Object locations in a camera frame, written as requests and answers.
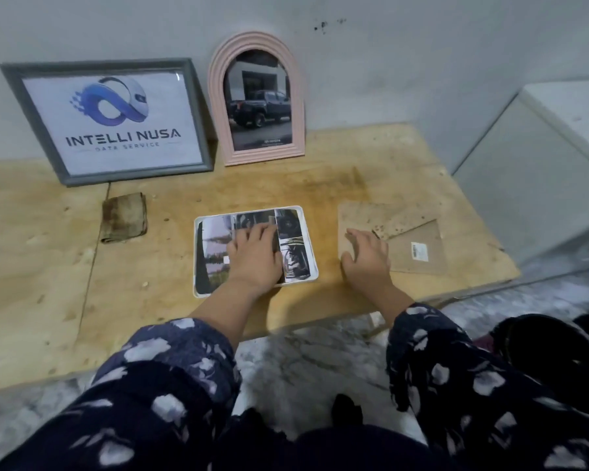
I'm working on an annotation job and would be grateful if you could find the pink arched photo frame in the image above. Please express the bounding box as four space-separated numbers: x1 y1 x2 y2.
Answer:
207 30 307 167

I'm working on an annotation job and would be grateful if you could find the white logo print paper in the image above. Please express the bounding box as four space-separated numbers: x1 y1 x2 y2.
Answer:
22 71 205 176

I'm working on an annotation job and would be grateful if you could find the dark car photo print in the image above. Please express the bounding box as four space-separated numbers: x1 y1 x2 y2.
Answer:
196 209 313 296

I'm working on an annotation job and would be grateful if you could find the small brown backing board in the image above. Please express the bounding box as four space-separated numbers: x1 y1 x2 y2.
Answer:
337 200 448 276

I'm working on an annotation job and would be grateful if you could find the person's left hand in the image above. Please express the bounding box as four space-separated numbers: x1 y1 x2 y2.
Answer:
225 222 284 295

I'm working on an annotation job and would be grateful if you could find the white picture frame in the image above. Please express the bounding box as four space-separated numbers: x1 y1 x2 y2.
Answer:
192 205 320 299

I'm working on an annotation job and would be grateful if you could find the person's right forearm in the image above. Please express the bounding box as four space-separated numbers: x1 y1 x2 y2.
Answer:
368 281 589 471

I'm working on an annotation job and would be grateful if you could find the person's right hand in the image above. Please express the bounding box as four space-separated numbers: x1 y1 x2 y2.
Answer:
340 228 393 292

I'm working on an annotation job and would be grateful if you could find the person's dark clothing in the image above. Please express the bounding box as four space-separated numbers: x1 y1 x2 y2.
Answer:
211 394 457 471

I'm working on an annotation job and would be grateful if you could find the brown wiping cloth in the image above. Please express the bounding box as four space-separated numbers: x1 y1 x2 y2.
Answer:
99 192 149 245

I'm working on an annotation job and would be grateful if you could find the person's left forearm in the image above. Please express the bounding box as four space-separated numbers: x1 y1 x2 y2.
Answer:
0 284 276 471

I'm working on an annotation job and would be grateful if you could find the grey framed Intelli Nusa sign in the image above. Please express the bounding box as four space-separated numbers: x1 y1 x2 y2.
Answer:
0 57 215 188

